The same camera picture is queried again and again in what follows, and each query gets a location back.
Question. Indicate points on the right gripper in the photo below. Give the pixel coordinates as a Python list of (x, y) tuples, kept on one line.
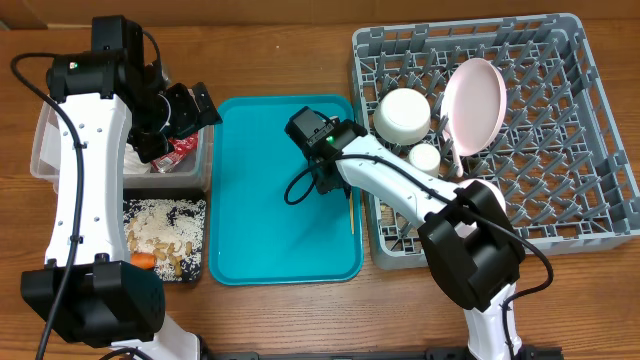
[(335, 180)]

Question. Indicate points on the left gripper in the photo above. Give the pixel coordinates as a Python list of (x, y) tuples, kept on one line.
[(151, 144)]

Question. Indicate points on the wooden chopstick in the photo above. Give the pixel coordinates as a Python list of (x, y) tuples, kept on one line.
[(351, 213)]

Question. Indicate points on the red snack wrapper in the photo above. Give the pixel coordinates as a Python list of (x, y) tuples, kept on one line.
[(182, 148)]

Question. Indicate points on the large white tissue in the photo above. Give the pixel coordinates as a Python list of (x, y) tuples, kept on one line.
[(132, 163)]

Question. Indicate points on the white bowl with nuts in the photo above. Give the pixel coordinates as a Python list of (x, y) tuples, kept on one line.
[(403, 117)]

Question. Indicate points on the small white round cup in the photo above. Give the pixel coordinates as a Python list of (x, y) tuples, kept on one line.
[(426, 158)]

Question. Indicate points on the white plastic fork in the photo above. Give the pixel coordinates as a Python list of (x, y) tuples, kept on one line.
[(452, 145)]

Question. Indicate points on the orange carrot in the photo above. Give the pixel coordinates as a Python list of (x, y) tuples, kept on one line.
[(144, 261)]

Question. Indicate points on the pink white plate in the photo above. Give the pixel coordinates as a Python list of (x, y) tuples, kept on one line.
[(474, 106)]

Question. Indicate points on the pink bowl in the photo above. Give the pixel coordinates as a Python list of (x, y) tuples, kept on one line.
[(462, 229)]

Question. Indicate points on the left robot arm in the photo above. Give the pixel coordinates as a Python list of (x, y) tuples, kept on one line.
[(88, 291)]

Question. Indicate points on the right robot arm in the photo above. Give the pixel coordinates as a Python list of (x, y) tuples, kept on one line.
[(467, 239)]

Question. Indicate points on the grey dishwasher rack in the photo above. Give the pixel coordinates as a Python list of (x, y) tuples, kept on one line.
[(558, 158)]

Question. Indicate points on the clear plastic bin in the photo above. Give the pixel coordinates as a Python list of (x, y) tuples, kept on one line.
[(192, 172)]

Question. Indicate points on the teal plastic tray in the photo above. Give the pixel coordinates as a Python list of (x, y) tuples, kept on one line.
[(264, 228)]

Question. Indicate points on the spilled rice and nuts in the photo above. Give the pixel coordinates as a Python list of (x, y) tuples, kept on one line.
[(165, 235)]

